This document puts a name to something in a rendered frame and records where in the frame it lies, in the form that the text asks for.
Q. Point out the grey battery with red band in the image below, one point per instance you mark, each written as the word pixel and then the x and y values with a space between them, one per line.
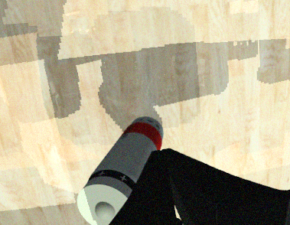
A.
pixel 116 175

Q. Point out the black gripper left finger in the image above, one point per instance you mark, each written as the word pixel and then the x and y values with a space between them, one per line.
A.
pixel 151 200

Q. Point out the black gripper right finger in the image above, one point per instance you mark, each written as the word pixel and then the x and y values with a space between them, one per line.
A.
pixel 204 195

